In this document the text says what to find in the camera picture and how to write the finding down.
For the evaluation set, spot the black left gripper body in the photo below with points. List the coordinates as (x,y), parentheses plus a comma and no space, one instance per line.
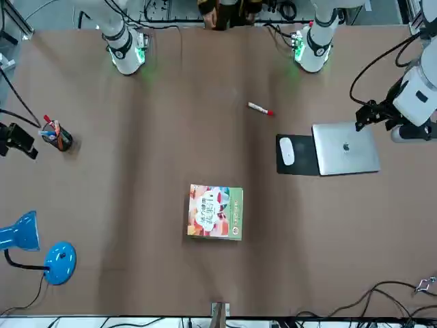
(385,109)

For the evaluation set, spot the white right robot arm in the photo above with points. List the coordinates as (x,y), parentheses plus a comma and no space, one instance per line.
(123,44)

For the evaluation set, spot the person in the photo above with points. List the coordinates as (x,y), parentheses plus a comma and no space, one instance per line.
(228,12)

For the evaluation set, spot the silver metal clip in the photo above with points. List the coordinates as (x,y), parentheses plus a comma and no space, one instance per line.
(423,285)

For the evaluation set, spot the red marker in holder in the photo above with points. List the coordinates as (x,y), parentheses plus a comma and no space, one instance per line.
(48,119)

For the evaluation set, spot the orange pen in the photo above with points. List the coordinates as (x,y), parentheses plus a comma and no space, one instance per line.
(58,135)

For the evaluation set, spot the white marker with red cap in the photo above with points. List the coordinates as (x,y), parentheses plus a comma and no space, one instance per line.
(259,108)

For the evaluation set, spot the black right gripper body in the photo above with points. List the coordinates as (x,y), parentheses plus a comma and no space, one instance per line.
(5,138)

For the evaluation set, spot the black mouse mat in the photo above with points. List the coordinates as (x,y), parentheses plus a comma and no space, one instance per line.
(304,157)

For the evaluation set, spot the black mesh pen holder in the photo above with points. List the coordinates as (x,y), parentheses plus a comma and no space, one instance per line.
(65,141)

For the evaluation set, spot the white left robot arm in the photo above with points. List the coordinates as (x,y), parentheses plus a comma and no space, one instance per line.
(319,41)

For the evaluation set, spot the blue pen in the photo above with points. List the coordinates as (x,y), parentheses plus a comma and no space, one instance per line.
(48,133)

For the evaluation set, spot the silver laptop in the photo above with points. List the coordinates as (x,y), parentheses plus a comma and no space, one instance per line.
(345,150)

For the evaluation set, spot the blue desk lamp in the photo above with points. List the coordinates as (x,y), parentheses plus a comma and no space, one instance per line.
(59,263)

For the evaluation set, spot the colourful juice recipe book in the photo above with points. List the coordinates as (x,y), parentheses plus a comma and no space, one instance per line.
(215,212)

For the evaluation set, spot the white computer mouse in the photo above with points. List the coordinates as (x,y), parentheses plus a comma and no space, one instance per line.
(287,152)

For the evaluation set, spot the aluminium frame rail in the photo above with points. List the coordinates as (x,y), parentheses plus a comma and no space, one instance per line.
(17,20)

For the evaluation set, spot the aluminium frame post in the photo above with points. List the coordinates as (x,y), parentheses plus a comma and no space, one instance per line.
(219,314)

